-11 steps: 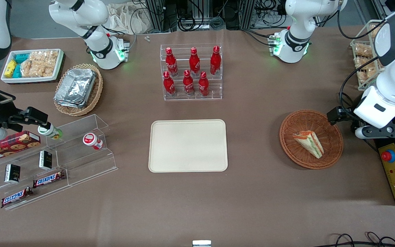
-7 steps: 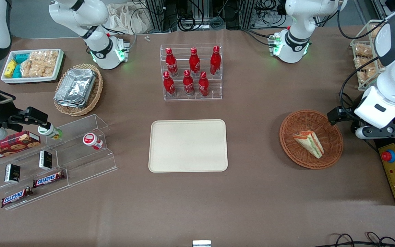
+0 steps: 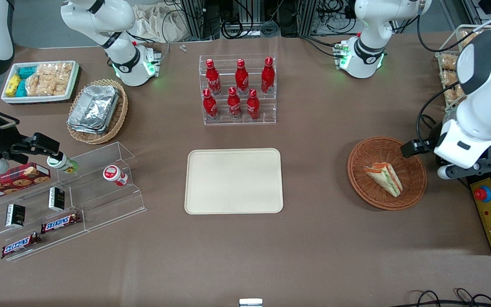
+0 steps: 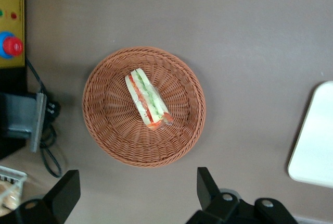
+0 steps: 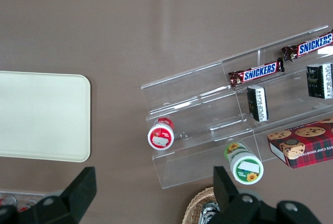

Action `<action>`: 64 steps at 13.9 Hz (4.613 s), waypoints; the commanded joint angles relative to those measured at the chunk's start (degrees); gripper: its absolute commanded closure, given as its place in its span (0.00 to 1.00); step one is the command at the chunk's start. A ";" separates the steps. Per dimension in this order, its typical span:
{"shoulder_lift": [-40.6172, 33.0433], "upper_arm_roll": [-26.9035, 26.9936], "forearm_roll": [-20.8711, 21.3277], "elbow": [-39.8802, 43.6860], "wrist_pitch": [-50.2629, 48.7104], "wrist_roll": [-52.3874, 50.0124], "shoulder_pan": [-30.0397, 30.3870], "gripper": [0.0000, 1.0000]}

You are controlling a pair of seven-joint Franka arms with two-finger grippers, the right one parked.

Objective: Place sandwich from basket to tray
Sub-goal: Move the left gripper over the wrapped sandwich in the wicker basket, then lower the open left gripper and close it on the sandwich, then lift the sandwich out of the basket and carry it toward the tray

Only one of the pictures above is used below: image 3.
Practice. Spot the aluminium foil tray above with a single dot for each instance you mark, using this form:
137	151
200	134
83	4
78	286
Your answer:
94	106
84	130

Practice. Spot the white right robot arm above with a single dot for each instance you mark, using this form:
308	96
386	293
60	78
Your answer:
117	25

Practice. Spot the white rectangular snack tray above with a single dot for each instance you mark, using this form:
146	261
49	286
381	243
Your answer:
41	99

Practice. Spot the clear bag rice crackers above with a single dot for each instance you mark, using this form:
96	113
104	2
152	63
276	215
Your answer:
38	85
60	74

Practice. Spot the red cola bottle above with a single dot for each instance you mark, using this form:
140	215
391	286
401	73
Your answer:
212	79
267	79
234	104
241	79
209	106
252	106

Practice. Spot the wrapped bread pack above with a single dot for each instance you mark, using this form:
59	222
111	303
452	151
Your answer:
449	62
453	96
446	78
469	38

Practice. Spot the red tartan cookie box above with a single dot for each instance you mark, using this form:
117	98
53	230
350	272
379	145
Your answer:
15	181

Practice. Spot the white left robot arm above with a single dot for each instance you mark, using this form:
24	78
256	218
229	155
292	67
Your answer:
369	25

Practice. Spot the red-capped small bottle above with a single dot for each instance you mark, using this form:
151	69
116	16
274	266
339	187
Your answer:
112	174

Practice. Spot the aluminium frame post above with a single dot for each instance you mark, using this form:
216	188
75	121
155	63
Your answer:
194	19

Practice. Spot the white crumpled cloth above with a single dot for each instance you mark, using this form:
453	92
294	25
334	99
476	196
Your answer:
156	21

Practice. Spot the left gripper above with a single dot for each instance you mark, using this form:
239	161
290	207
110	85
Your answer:
429	143

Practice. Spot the teal snack pack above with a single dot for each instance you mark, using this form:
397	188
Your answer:
27	71
21	88

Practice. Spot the beige plastic tray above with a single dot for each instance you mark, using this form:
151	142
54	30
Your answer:
233	181

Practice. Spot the green label white-capped bottle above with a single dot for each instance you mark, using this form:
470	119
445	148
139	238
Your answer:
60	163

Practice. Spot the small black box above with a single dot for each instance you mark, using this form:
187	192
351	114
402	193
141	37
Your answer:
56	199
15	215

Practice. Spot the clear acrylic bottle rack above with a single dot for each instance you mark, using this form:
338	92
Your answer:
271	115

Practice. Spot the light wicker basket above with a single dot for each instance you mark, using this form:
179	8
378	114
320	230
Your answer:
119	115

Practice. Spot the brown wicker basket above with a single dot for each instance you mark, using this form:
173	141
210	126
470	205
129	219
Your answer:
369	192

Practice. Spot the snickers chocolate bar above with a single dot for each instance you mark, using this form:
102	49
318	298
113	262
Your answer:
19	245
60	222

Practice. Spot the triangle sandwich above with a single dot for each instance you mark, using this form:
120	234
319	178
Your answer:
384	179

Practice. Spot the yellow snack pack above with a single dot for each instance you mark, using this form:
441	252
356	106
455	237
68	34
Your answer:
13	85

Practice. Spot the silver metal bracket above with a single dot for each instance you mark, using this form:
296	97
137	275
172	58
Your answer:
250	302

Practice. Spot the clear acrylic stepped shelf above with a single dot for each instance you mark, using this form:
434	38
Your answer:
36	245
109	204

